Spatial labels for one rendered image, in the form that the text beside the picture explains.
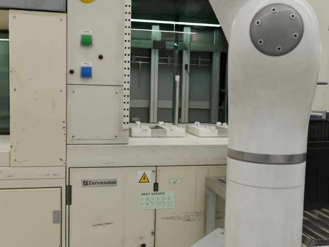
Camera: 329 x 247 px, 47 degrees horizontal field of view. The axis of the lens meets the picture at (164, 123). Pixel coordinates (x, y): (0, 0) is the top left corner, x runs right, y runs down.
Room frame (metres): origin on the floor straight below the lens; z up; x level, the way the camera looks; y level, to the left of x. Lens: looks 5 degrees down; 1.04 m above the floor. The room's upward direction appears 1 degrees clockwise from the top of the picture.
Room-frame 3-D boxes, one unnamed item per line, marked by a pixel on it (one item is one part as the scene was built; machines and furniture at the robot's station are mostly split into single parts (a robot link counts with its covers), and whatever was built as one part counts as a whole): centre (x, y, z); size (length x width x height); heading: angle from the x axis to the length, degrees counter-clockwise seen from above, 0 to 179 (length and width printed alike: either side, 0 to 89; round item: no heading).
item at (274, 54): (0.56, -0.15, 1.07); 0.19 x 0.12 x 0.24; 167
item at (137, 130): (1.56, 0.04, 0.89); 0.22 x 0.21 x 0.04; 12
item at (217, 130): (1.62, -0.22, 0.89); 0.22 x 0.21 x 0.04; 12
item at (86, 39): (1.21, 0.25, 1.20); 0.03 x 0.02 x 0.03; 102
